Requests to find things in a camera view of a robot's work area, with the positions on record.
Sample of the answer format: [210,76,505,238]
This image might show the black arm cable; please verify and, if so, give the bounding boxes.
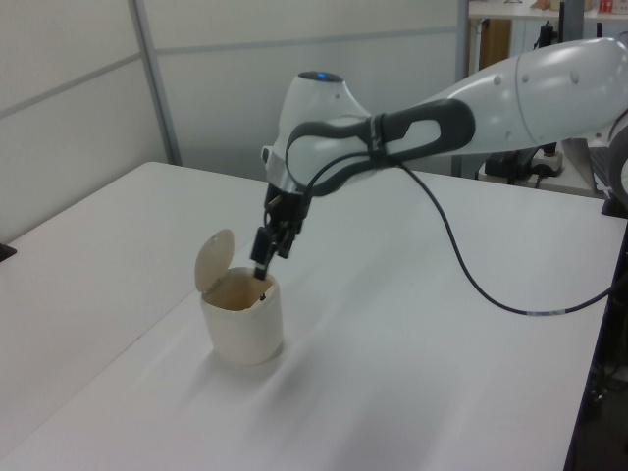
[262,112,617,318]

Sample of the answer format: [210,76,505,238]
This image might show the pale wooden desk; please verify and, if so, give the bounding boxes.
[467,0,628,79]

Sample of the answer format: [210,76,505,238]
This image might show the small cream bin with lid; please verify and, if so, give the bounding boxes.
[193,227,287,367]

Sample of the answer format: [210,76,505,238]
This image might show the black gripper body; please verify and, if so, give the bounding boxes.
[263,183,312,237]

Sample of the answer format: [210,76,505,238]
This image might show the grey metal partition post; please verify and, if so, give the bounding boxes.
[129,0,183,167]

